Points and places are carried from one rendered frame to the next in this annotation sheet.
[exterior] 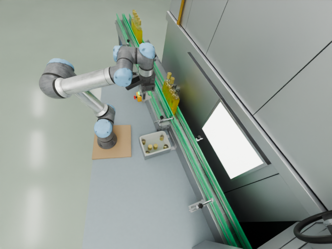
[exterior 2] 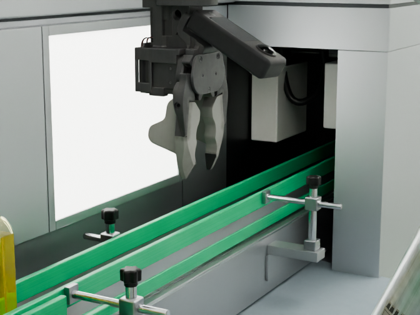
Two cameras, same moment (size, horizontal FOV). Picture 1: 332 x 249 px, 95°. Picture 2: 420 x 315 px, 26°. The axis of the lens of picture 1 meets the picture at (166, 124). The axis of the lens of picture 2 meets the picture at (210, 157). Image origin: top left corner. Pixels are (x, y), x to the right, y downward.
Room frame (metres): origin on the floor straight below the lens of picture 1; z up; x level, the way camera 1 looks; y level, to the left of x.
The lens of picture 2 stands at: (1.11, 1.16, 1.41)
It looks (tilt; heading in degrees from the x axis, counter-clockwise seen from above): 12 degrees down; 244
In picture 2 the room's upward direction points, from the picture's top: straight up
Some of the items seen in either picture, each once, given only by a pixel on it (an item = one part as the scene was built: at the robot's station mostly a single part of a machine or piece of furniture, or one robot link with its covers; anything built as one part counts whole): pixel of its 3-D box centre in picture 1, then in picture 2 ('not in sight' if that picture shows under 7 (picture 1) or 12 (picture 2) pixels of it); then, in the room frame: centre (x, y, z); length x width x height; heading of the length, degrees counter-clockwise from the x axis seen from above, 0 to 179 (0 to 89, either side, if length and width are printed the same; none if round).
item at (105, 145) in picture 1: (106, 137); not in sight; (0.48, 0.42, 0.82); 0.15 x 0.15 x 0.10
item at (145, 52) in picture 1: (145, 56); not in sight; (0.67, 0.19, 1.48); 0.09 x 0.08 x 0.11; 107
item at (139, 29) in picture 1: (139, 33); not in sight; (1.72, 0.58, 1.02); 0.06 x 0.06 x 0.28; 35
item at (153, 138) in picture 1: (154, 144); not in sight; (0.56, 0.04, 0.80); 0.22 x 0.17 x 0.09; 125
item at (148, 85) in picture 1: (146, 81); (181, 45); (0.68, 0.18, 1.32); 0.09 x 0.08 x 0.12; 124
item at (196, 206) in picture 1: (197, 206); (301, 229); (0.18, -0.34, 0.90); 0.17 x 0.05 x 0.23; 125
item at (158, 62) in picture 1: (156, 66); not in sight; (1.48, 0.29, 0.84); 0.95 x 0.09 x 0.11; 35
